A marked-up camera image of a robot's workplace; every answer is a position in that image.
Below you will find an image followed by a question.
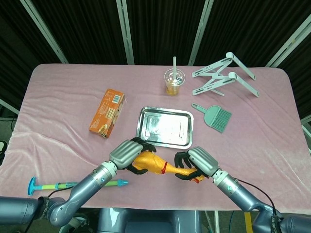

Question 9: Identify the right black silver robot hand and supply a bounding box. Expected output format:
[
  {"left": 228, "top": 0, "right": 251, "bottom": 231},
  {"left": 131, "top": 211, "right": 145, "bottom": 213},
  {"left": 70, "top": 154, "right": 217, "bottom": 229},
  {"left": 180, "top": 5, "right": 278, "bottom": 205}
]
[{"left": 174, "top": 146, "right": 220, "bottom": 182}]

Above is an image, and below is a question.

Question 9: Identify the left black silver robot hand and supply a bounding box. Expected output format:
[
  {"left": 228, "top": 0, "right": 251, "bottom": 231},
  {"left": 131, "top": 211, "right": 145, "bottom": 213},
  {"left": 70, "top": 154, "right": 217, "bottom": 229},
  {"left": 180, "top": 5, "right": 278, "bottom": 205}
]
[{"left": 109, "top": 137, "right": 156, "bottom": 176}]

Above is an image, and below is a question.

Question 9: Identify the yellow rubber chicken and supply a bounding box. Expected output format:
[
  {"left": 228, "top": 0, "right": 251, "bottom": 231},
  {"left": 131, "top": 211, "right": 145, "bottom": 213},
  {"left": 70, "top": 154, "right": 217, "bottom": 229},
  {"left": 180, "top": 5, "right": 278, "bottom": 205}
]
[{"left": 131, "top": 150, "right": 206, "bottom": 184}]

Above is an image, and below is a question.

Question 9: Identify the teal plastic hand brush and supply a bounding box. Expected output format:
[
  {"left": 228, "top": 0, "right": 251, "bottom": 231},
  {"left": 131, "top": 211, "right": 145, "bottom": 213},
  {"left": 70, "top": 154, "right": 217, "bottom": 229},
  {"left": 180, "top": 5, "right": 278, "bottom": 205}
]
[{"left": 191, "top": 102, "right": 233, "bottom": 133}]

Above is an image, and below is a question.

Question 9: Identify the rectangular stainless steel tray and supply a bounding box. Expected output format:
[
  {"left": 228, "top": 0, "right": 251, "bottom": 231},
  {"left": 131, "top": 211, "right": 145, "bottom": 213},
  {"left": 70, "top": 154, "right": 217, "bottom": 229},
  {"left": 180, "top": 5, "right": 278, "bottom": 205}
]
[{"left": 135, "top": 106, "right": 194, "bottom": 149}]

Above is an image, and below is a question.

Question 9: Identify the green blue water squirter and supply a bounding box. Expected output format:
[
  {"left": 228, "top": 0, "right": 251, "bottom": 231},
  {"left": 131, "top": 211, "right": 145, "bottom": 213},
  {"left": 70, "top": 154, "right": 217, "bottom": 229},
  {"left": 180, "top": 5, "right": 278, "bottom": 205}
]
[{"left": 27, "top": 176, "right": 129, "bottom": 196}]

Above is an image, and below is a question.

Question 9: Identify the orange cardboard box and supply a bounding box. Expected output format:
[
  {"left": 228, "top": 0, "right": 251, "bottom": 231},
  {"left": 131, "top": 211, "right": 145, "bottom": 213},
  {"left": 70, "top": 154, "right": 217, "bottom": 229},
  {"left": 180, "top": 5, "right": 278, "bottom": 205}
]
[{"left": 88, "top": 88, "right": 125, "bottom": 139}]

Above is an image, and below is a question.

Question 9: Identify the grey robot torso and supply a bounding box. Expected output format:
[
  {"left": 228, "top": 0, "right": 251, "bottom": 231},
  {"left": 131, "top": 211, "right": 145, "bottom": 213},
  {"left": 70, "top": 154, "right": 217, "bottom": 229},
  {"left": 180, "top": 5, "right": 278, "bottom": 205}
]
[{"left": 97, "top": 208, "right": 203, "bottom": 233}]

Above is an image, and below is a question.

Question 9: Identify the clear cup with orange drink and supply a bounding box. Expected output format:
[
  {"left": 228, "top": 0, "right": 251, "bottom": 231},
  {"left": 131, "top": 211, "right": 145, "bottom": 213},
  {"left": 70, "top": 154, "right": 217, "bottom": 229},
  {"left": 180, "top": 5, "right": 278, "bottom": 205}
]
[{"left": 163, "top": 68, "right": 186, "bottom": 96}]

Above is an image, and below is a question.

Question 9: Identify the pink velvet tablecloth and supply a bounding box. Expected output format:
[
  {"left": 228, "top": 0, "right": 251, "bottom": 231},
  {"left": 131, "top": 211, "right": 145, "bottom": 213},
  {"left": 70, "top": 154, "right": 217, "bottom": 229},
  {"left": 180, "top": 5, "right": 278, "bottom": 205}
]
[{"left": 0, "top": 63, "right": 299, "bottom": 211}]

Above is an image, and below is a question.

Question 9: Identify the grey folding laptop stand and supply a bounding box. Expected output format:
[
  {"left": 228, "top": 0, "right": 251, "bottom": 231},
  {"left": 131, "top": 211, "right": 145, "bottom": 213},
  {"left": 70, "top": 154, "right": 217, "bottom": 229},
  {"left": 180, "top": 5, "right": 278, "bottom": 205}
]
[{"left": 191, "top": 51, "right": 260, "bottom": 98}]

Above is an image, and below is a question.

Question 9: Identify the white bucket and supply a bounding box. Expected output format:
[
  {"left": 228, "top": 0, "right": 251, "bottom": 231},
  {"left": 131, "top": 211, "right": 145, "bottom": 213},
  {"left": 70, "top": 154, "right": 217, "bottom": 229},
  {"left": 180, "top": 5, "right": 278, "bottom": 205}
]
[{"left": 59, "top": 213, "right": 98, "bottom": 233}]

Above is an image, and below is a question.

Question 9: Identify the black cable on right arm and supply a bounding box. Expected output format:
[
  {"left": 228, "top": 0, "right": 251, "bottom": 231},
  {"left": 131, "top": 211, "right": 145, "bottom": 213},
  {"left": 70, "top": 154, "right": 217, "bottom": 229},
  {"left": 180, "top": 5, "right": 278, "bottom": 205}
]
[{"left": 233, "top": 178, "right": 278, "bottom": 216}]

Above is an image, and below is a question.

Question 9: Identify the white metal frame pole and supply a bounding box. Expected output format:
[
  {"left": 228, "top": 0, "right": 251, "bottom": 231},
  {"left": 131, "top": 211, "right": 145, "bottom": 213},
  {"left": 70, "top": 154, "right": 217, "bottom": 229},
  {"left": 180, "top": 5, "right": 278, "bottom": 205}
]
[
  {"left": 19, "top": 0, "right": 69, "bottom": 65},
  {"left": 188, "top": 0, "right": 215, "bottom": 66},
  {"left": 115, "top": 0, "right": 135, "bottom": 66},
  {"left": 265, "top": 18, "right": 311, "bottom": 68}
]

